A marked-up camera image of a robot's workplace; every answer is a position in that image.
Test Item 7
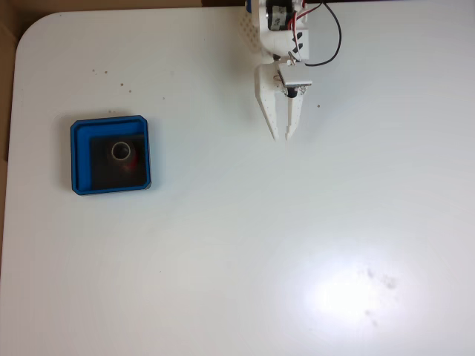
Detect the red foam tape roll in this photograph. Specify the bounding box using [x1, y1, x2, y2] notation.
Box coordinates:
[110, 139, 141, 172]

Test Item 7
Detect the blue square box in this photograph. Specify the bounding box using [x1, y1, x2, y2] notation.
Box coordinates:
[69, 114, 154, 197]

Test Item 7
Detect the black foam insert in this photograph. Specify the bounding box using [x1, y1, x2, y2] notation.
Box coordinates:
[90, 133, 149, 188]

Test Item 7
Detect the white square camera box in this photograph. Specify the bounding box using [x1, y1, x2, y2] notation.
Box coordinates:
[277, 65, 313, 99]

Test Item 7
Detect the red and white cable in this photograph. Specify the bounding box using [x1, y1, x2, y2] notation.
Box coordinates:
[286, 1, 312, 38]

